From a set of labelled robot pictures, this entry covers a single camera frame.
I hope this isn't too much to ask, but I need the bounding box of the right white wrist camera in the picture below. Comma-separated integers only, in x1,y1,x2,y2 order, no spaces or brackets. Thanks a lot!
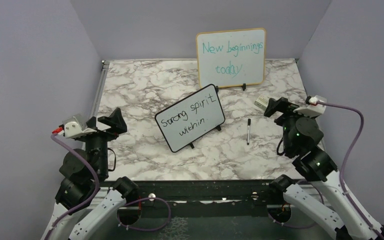
293,95,327,118

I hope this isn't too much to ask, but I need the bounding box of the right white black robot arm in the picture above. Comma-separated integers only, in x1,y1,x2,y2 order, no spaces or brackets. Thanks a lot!
264,95,384,240

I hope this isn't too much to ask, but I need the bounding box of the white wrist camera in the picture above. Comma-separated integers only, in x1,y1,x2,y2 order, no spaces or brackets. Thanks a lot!
52,114,97,139
293,95,327,118

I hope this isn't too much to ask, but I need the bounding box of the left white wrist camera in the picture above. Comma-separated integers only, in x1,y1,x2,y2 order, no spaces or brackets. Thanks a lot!
52,114,97,139

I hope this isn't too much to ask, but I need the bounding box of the yellow framed whiteboard with writing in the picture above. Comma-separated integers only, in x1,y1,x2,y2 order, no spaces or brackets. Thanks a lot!
195,28,267,88

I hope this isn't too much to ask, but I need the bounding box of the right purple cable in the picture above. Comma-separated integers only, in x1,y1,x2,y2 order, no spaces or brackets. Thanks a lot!
267,100,384,240

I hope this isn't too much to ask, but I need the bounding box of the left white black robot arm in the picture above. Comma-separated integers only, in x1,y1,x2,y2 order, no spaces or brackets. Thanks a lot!
41,107,139,240

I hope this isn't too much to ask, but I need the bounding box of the black aluminium base frame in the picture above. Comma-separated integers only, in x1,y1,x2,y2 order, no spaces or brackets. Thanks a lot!
51,178,362,240

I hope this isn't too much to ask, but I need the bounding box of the black framed whiteboard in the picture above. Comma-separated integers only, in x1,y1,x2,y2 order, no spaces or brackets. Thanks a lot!
154,84,226,153

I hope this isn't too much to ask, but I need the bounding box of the white green eraser box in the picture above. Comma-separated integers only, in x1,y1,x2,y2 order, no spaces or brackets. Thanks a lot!
254,94,270,111

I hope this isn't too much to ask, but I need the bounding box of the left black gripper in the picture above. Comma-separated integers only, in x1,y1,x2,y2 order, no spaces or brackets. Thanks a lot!
82,107,128,178

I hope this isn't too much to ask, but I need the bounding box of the black white marker pen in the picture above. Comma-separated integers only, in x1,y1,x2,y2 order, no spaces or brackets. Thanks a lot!
246,118,252,146

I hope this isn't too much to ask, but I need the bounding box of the black yellow-board stand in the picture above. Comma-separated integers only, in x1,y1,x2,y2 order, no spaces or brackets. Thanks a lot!
215,83,247,93

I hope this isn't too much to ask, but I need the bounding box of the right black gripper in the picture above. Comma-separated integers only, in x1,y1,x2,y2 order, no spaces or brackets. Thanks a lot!
263,96,316,153

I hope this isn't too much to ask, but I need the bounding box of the silver black whiteboard stand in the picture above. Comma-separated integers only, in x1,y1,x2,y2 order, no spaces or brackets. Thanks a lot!
188,125,222,149

